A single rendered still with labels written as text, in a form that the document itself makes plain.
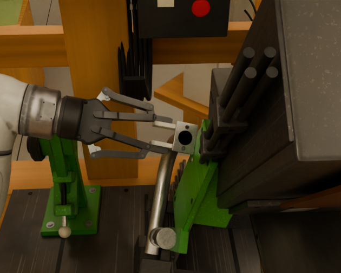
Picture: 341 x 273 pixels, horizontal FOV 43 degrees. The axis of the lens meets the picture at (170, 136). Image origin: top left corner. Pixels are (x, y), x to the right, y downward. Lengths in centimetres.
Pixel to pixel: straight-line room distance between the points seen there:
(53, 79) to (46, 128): 271
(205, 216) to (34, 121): 34
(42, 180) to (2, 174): 48
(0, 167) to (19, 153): 200
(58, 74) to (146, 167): 234
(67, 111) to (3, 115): 10
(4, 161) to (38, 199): 40
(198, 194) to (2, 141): 33
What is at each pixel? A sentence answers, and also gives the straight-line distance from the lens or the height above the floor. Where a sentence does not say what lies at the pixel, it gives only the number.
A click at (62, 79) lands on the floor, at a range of 343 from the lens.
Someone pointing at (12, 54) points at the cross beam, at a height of 122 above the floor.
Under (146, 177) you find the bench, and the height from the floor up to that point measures 88.
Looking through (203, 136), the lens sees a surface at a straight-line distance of 61.
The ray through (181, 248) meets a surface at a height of 109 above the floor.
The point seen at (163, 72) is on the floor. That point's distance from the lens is 342.
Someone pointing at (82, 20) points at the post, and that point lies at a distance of 96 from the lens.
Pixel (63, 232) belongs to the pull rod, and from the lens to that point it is 101.
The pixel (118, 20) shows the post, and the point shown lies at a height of 134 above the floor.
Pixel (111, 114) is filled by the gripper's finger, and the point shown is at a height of 128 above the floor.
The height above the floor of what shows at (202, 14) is 140.
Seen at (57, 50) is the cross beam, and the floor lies 123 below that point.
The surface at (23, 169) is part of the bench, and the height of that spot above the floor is 88.
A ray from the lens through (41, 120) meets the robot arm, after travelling 74.
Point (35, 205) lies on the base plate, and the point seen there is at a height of 90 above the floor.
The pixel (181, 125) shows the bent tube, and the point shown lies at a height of 125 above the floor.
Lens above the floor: 172
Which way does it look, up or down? 39 degrees down
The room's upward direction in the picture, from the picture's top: straight up
